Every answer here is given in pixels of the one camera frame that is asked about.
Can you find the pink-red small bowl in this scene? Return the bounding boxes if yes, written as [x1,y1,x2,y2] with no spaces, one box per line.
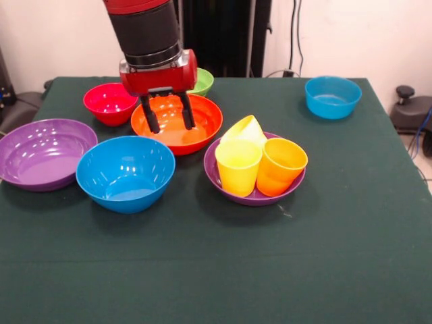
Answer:
[83,82,140,127]

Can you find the thin black cable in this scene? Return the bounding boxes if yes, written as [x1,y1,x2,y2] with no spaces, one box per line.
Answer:
[289,0,304,78]

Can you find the orange large bowl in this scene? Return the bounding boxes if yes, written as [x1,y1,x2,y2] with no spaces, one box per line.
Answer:
[130,93,224,157]

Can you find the blue cable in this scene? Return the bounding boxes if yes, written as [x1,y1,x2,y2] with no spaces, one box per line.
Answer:
[416,107,432,149]

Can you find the blue small bowl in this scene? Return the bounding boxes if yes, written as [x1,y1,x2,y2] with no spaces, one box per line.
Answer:
[304,76,362,120]

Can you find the black column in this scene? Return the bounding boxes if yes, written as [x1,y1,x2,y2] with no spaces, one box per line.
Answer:
[171,0,273,78]

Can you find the black equipment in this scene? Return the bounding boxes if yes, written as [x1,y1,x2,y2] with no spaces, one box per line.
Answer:
[0,47,16,109]

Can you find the yellow smooth cup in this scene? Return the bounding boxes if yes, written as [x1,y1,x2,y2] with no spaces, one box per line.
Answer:
[215,139,263,198]

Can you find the orange stepped cup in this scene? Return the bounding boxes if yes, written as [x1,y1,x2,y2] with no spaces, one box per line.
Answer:
[256,137,309,198]

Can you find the blue large bowl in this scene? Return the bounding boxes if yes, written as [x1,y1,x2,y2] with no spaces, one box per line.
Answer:
[75,136,176,215]

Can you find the green small bowl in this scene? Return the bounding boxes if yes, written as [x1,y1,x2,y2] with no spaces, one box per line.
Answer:
[187,67,215,98]

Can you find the dark green tablecloth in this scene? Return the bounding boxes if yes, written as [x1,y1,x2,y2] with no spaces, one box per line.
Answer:
[0,76,432,324]

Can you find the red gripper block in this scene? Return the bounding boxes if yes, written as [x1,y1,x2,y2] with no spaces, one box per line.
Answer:
[119,49,198,134]

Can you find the yellow stepped cup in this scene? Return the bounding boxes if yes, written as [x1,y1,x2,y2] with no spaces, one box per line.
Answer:
[219,114,269,148]

